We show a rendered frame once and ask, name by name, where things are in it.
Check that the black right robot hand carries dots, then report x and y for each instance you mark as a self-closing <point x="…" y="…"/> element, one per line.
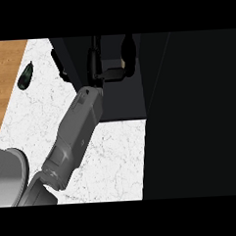
<point x="129" y="57"/>

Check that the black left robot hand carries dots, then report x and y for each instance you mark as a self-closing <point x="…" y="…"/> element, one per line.
<point x="93" y="67"/>

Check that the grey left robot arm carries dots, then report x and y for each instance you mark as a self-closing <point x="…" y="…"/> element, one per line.
<point x="78" y="125"/>

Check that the dark grey cabinet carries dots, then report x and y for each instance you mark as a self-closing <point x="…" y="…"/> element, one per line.
<point x="122" y="100"/>

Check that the dark green wine bottle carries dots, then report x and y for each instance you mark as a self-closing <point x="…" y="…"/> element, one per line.
<point x="25" y="76"/>

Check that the dark grey cabinet door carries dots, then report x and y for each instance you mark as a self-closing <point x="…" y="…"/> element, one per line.
<point x="195" y="119"/>

